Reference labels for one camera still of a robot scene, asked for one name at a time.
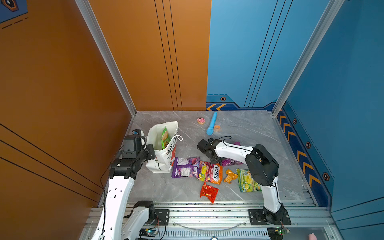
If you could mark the pink object bottom right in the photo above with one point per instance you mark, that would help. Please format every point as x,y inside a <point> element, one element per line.
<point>312,236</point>

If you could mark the orange Fox's fruits candy bag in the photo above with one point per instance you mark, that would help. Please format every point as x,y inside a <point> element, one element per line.
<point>210,173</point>

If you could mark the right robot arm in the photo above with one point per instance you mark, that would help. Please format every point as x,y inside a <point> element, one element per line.
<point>264,169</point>

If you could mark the aluminium corner post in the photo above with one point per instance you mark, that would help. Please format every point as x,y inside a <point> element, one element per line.
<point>101,42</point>
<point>319,32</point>

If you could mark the magenta grape candy bag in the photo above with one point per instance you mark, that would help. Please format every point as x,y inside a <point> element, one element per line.
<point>231,162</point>

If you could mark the right green circuit board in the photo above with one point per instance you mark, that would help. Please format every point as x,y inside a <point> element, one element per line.
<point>278,234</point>

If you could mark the right aluminium corner post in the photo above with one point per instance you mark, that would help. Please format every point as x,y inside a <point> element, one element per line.
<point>319,32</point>

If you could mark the left green circuit board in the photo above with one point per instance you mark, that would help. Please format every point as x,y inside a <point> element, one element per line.
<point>148,233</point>

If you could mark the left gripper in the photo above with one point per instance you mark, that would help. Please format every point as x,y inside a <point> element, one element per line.
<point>151,155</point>

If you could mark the green circuit board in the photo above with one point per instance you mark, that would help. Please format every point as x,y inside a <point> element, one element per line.
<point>148,233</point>
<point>278,234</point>

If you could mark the left aluminium corner post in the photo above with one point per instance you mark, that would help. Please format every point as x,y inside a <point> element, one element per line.
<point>101,42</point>

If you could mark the blue toy microphone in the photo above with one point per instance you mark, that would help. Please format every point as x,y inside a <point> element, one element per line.
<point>210,129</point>

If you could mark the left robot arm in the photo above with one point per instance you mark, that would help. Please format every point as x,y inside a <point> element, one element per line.
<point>122,175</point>

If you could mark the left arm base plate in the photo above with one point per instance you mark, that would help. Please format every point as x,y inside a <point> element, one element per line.
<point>158,216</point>

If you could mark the small orange snack packet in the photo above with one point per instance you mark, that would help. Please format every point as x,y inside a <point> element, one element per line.
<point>230,176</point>

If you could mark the purple Fox's candy bag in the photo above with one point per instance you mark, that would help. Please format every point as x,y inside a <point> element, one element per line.
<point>186,167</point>

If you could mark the aluminium front rail frame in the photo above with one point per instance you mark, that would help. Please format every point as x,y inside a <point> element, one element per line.
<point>230,221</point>

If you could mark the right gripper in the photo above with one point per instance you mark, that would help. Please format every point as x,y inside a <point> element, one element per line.
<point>216,162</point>

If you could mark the green Fox's tea candy bag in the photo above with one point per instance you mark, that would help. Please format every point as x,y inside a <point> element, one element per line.
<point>246,182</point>

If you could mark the white floral paper bag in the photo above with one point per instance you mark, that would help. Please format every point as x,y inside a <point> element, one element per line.
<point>163,162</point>

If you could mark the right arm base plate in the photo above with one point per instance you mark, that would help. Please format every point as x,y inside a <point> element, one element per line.
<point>265,217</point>

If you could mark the pink toy cupcake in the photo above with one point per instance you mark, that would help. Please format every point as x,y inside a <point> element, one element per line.
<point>201,121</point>

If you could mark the green Lays chips bag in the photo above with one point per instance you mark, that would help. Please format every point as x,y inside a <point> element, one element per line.
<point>165,138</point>

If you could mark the red foil snack packet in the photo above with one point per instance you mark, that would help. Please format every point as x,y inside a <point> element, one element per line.
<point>210,192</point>

